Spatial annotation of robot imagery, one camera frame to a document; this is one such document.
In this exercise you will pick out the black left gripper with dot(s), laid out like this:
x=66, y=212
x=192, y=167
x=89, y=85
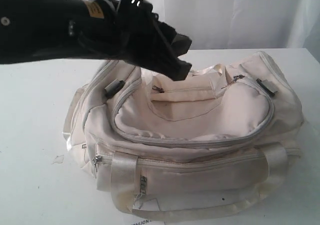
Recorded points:
x=133, y=33

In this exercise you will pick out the white backdrop curtain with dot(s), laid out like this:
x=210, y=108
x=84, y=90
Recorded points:
x=244, y=24

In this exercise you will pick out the cream fabric duffel bag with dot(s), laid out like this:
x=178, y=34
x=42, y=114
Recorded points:
x=211, y=145

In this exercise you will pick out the white printed paper sheet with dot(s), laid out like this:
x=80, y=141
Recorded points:
x=135, y=220

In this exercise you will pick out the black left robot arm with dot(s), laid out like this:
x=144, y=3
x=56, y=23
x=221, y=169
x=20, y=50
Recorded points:
x=39, y=30

